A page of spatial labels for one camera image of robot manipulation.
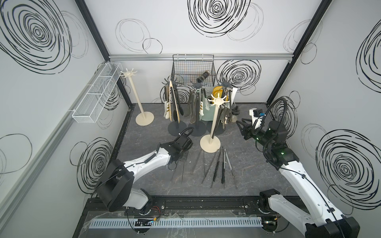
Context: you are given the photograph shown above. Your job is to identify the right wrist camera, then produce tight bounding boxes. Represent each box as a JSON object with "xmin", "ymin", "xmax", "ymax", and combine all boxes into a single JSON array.
[{"xmin": 249, "ymin": 108, "xmax": 265, "ymax": 129}]

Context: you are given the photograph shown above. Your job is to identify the cream utensil rack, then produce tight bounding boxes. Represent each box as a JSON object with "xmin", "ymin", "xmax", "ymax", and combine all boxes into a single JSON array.
[
  {"xmin": 200, "ymin": 94, "xmax": 229, "ymax": 153},
  {"xmin": 122, "ymin": 68, "xmax": 154, "ymax": 126}
]

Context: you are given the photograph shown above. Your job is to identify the black steel tongs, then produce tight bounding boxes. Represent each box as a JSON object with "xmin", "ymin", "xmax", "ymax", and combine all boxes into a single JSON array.
[{"xmin": 174, "ymin": 87, "xmax": 184, "ymax": 116}]

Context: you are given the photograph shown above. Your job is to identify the slim steel tongs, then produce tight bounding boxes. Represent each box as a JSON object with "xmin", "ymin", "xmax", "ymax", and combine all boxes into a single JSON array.
[{"xmin": 170, "ymin": 155, "xmax": 188, "ymax": 184}]

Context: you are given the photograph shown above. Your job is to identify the steel slotted tongs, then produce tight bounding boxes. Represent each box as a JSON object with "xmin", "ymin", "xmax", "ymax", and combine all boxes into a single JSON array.
[{"xmin": 190, "ymin": 89, "xmax": 200, "ymax": 124}]

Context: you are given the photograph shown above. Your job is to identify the grey utensil rack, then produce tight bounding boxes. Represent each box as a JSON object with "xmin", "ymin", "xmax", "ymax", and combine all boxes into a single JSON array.
[
  {"xmin": 189, "ymin": 82, "xmax": 206, "ymax": 137},
  {"xmin": 206, "ymin": 80, "xmax": 233, "ymax": 136},
  {"xmin": 161, "ymin": 79, "xmax": 187, "ymax": 136}
]

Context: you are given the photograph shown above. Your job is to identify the glass sugar jar black lid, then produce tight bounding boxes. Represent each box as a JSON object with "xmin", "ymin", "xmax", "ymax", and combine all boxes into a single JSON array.
[{"xmin": 231, "ymin": 106, "xmax": 240, "ymax": 123}]

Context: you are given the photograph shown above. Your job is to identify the dark bottle in basket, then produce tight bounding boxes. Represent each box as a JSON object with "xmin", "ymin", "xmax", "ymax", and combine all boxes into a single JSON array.
[{"xmin": 196, "ymin": 71, "xmax": 210, "ymax": 83}]

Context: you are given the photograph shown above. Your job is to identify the black tweezer tongs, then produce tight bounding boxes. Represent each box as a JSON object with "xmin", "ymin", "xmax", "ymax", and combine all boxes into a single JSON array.
[{"xmin": 201, "ymin": 147, "xmax": 224, "ymax": 189}]

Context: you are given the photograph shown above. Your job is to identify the grey slotted cable duct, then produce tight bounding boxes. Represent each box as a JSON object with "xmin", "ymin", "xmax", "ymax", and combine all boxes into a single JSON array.
[{"xmin": 89, "ymin": 217, "xmax": 263, "ymax": 229}]

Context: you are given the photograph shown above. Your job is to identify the mint green toaster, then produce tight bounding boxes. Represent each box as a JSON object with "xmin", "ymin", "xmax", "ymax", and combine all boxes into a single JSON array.
[{"xmin": 201, "ymin": 101, "xmax": 215, "ymax": 122}]

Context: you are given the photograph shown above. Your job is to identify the black wire wall basket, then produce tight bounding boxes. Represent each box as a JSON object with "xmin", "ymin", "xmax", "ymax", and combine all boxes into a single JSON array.
[{"xmin": 171, "ymin": 54, "xmax": 216, "ymax": 87}]

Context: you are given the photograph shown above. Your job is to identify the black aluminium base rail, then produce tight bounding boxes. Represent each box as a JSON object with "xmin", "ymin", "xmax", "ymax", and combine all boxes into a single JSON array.
[{"xmin": 84, "ymin": 195, "xmax": 307, "ymax": 216}]

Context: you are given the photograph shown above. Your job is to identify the steel v-shaped tongs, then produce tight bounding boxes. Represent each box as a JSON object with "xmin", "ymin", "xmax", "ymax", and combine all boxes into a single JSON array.
[{"xmin": 191, "ymin": 150, "xmax": 206, "ymax": 176}]

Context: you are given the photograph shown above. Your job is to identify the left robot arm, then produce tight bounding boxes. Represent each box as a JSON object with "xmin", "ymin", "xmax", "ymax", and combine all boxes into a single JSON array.
[{"xmin": 94, "ymin": 127, "xmax": 194, "ymax": 215}]

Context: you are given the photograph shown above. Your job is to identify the beige plastic tongs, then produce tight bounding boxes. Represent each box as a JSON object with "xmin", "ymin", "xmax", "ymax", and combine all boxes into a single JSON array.
[{"xmin": 169, "ymin": 80, "xmax": 180, "ymax": 123}]

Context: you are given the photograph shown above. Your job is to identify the white wire wall basket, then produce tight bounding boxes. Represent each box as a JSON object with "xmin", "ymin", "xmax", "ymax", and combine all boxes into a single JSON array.
[{"xmin": 72, "ymin": 62, "xmax": 122, "ymax": 124}]

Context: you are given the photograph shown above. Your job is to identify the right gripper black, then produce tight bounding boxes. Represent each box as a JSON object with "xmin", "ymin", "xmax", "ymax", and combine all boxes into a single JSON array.
[{"xmin": 236, "ymin": 117, "xmax": 272, "ymax": 151}]

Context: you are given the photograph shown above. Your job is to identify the large steel tongs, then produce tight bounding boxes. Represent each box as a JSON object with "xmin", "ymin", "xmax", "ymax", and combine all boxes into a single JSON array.
[{"xmin": 184, "ymin": 89, "xmax": 194, "ymax": 117}]

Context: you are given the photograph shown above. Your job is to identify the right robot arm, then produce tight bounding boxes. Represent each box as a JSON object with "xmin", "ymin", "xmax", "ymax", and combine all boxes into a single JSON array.
[{"xmin": 236, "ymin": 97, "xmax": 360, "ymax": 238}]

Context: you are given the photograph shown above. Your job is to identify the white handled slim tongs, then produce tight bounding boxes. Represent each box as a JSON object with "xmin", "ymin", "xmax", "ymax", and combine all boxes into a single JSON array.
[{"xmin": 224, "ymin": 148, "xmax": 238, "ymax": 190}]

